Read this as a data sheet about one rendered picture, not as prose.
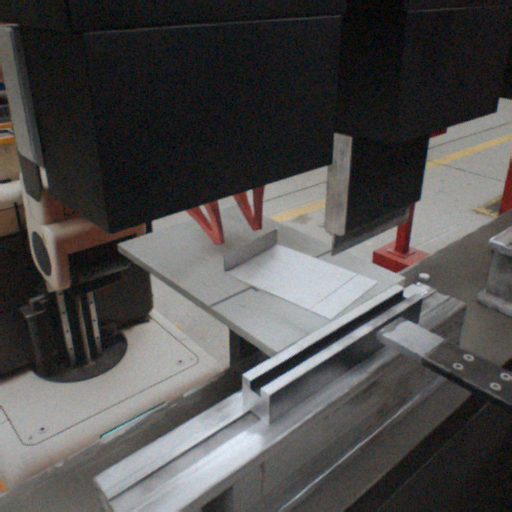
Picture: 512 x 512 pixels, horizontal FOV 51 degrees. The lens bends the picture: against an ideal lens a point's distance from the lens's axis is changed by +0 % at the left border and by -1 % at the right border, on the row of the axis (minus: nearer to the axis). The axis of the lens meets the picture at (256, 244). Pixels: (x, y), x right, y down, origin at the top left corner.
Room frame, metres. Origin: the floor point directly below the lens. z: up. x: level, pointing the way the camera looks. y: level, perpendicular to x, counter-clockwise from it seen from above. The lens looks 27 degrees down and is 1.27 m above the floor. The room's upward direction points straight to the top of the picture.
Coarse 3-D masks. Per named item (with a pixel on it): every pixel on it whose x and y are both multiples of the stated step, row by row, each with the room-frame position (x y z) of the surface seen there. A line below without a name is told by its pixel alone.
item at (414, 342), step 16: (400, 320) 0.39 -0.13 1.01; (384, 336) 0.36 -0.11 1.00; (400, 336) 0.36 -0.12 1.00; (416, 336) 0.36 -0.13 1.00; (432, 336) 0.36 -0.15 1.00; (400, 352) 0.35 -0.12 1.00; (416, 352) 0.34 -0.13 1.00; (432, 352) 0.34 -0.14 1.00; (448, 352) 0.34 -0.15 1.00; (464, 352) 0.34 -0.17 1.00; (432, 368) 0.33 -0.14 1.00; (448, 368) 0.32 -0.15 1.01; (464, 368) 0.32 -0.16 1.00; (480, 368) 0.32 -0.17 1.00; (496, 368) 0.32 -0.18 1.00; (464, 384) 0.31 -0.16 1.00; (480, 384) 0.31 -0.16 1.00; (496, 384) 0.30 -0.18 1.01; (496, 400) 0.29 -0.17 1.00
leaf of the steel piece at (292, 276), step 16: (256, 240) 0.51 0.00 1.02; (272, 240) 0.54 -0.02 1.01; (224, 256) 0.48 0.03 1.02; (240, 256) 0.49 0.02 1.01; (256, 256) 0.51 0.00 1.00; (272, 256) 0.51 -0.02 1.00; (288, 256) 0.51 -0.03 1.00; (304, 256) 0.51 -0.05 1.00; (224, 272) 0.48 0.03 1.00; (240, 272) 0.48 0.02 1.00; (256, 272) 0.48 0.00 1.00; (272, 272) 0.48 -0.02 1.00; (288, 272) 0.48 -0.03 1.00; (304, 272) 0.48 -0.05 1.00; (320, 272) 0.48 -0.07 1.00; (336, 272) 0.48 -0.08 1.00; (352, 272) 0.48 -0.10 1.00; (272, 288) 0.45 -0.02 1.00; (288, 288) 0.45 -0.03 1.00; (304, 288) 0.45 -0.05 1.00; (320, 288) 0.45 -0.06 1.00; (336, 288) 0.45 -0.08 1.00; (304, 304) 0.42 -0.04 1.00
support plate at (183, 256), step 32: (192, 224) 0.60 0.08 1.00; (224, 224) 0.60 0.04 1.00; (128, 256) 0.53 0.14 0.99; (160, 256) 0.52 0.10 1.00; (192, 256) 0.52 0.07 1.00; (352, 256) 0.52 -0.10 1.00; (192, 288) 0.45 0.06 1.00; (224, 288) 0.45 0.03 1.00; (256, 288) 0.45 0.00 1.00; (384, 288) 0.45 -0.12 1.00; (224, 320) 0.40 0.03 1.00; (256, 320) 0.39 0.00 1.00; (288, 320) 0.39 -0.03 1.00; (320, 320) 0.39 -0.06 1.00
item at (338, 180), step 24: (336, 144) 0.37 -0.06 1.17; (360, 144) 0.36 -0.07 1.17; (384, 144) 0.38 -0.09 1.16; (408, 144) 0.40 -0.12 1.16; (336, 168) 0.37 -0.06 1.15; (360, 168) 0.36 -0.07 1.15; (384, 168) 0.38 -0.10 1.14; (408, 168) 0.41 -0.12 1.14; (336, 192) 0.36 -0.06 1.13; (360, 192) 0.37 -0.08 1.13; (384, 192) 0.39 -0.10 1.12; (408, 192) 0.41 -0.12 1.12; (336, 216) 0.36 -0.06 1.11; (360, 216) 0.37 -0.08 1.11; (384, 216) 0.39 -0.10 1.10; (408, 216) 0.43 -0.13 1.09; (336, 240) 0.37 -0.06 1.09; (360, 240) 0.39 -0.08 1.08
